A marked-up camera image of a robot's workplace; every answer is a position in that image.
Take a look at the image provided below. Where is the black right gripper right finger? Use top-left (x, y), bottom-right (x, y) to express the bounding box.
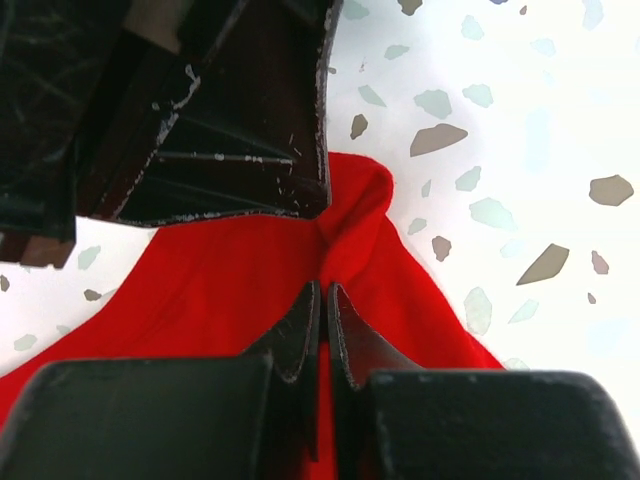
top-left (327, 284), bottom-right (639, 480)

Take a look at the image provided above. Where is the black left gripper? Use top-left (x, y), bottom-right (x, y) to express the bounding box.
top-left (1, 0), bottom-right (342, 268)

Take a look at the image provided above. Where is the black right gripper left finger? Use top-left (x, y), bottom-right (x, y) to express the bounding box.
top-left (1, 282), bottom-right (321, 480)

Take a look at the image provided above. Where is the red t shirt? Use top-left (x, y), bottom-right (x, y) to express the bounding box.
top-left (1, 154), bottom-right (498, 479)

